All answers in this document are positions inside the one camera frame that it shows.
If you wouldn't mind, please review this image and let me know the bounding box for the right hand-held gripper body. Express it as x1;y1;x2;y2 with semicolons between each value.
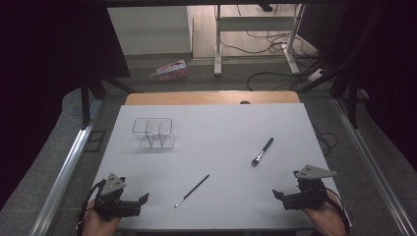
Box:
281;164;338;211

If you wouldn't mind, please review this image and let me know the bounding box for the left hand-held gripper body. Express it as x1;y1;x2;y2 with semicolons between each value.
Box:
93;172;143;221

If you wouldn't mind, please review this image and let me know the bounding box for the black makeup brush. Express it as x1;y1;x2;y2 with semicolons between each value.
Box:
250;137;274;168

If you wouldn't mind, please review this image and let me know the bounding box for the clear acrylic organizer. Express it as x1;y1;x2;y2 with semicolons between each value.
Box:
132;117;176;149

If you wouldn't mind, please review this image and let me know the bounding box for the person's left hand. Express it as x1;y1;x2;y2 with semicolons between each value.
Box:
82;200;121;236

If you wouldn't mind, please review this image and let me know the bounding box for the person's right hand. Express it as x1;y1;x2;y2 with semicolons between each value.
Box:
303;190;349;236

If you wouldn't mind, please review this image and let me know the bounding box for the white board sheet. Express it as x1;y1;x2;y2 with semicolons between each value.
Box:
76;103;352;232

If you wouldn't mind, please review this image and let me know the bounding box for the black metal stand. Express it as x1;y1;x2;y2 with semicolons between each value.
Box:
328;65;362;130
80;70;142;129

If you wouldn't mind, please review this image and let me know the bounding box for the wooden table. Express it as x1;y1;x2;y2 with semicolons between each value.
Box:
125;90;301;106

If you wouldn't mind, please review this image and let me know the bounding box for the white power strip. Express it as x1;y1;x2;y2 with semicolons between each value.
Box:
307;68;326;83

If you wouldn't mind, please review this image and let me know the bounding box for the pink box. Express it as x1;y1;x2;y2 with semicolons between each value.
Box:
149;59;190;82

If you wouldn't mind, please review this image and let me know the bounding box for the black curtain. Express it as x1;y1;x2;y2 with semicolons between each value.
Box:
340;0;417;171
0;0;132;210

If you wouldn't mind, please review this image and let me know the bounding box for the white cabinet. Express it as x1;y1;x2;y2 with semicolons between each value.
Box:
107;5;195;57

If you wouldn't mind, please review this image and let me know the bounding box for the left hand-held gripper cable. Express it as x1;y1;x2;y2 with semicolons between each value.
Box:
77;179;106;236

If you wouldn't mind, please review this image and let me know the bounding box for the hand-held gripper cable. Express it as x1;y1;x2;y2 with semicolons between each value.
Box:
323;193;351;235
77;179;106;236

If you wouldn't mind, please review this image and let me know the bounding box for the right hand-held gripper cable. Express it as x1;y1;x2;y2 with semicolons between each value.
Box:
323;193;351;235

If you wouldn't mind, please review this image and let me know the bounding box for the aluminium rail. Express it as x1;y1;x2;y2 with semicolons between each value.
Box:
331;97;417;236
29;97;104;236

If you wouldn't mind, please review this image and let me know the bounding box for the black floor cable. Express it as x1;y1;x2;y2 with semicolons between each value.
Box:
313;126;339;157
246;71;316;92
219;30;296;55

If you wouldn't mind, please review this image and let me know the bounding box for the white desk frame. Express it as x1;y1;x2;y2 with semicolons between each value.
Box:
213;3;306;77

